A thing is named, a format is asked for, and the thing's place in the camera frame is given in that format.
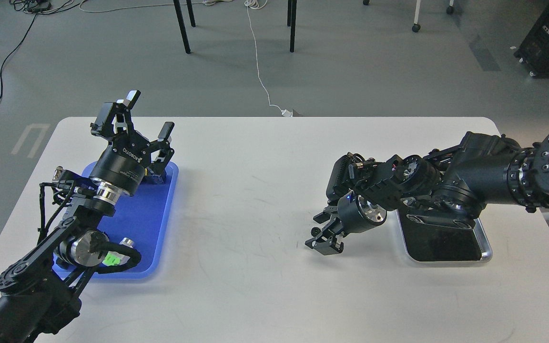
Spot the black table leg right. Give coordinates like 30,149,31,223
287,0,298,53

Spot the white chair base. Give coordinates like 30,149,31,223
351,0,456,35

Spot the black table leg left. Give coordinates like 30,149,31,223
173,0,196,54

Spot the green and grey switch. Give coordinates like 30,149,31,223
101,237,135,266

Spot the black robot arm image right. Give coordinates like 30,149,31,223
305,131,549,255

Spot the black table leg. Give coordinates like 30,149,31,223
173,0,196,54
287,0,298,53

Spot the white cable on floor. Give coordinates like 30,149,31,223
203,0,293,117

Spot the silver metal tray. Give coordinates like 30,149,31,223
397,209,493,266

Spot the green push button switch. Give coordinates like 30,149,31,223
142,168,167,184

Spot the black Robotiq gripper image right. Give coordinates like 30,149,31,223
305,193,387,255

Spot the blue plastic tray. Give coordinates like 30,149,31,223
53,161,180,280

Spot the small black gear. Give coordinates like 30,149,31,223
311,227,322,237

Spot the black Robotiq gripper image left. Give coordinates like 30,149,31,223
89,90,174,196

